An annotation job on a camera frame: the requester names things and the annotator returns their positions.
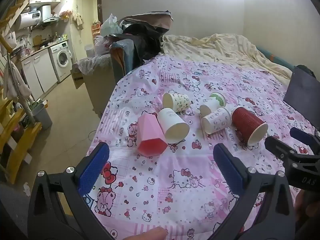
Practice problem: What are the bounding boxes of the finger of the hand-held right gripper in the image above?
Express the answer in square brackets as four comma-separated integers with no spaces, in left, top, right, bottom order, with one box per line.
[290,127,320,153]
[264,136,320,165]

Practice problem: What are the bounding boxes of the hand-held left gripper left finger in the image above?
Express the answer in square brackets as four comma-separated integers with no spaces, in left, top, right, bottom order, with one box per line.
[27,142,118,240]

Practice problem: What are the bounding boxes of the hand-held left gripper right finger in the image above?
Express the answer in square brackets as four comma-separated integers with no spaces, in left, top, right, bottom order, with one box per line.
[213,143,297,240]

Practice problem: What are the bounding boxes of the red ribbed paper cup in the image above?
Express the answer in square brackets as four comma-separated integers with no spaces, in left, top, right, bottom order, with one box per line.
[231,106,269,147]

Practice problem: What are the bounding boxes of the pink cartoon print paper cup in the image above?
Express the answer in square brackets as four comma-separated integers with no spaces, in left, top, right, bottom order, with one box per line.
[201,107,233,135]

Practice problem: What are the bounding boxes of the green rimmed paper cup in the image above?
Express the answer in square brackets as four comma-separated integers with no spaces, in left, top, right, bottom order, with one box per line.
[199,92,227,117]

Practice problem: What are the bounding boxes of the pink faceted cup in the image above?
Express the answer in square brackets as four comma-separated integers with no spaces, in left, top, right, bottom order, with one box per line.
[136,112,168,156]

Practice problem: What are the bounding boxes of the plain white paper cup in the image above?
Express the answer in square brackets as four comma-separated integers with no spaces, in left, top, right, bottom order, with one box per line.
[157,108,190,143]

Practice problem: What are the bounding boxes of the green heart print paper cup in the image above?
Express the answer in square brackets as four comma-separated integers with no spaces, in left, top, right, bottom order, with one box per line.
[162,92,190,113]

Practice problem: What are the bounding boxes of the person's left hand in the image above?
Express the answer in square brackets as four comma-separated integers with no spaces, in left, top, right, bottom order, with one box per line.
[117,226,168,240]

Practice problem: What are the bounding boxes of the dark flat board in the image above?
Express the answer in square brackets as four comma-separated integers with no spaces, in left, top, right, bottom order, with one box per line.
[283,65,320,110]

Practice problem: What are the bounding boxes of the pink cartoon printed blanket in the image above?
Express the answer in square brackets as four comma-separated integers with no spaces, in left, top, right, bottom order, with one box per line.
[82,54,320,240]

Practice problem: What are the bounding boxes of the grey trash bin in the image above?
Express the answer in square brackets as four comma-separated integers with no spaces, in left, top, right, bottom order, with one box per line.
[31,100,53,130]

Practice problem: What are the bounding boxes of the wooden staircase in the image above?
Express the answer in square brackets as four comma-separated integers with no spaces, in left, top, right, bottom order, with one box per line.
[0,0,43,183]

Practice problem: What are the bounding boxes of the white kitchen base cabinet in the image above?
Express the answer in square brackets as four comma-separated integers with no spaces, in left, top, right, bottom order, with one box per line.
[20,48,58,94]

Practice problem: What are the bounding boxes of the cream rumpled duvet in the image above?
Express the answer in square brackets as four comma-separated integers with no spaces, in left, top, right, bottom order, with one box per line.
[160,33,293,80]

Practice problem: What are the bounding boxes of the white washing machine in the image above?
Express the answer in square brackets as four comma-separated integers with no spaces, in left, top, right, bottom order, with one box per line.
[47,40,73,83]

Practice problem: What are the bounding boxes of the hanging pale towel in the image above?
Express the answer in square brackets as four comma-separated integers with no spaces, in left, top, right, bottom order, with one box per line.
[3,60,32,103]

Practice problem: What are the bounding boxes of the white plastic bag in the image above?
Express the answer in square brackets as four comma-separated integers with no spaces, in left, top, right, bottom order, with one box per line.
[99,13,124,37]

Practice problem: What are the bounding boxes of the pile of dark clothes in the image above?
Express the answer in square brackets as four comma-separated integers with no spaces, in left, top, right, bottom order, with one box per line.
[117,10,174,65]

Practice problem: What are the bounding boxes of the tall white cupboard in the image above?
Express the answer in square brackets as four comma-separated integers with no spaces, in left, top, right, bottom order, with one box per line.
[69,0,87,63]

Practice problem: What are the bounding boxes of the hanging cream cloth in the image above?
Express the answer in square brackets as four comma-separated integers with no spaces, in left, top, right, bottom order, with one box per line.
[72,12,84,30]

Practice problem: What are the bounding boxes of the white water heater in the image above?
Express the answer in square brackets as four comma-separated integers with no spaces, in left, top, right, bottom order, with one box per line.
[15,4,52,32]

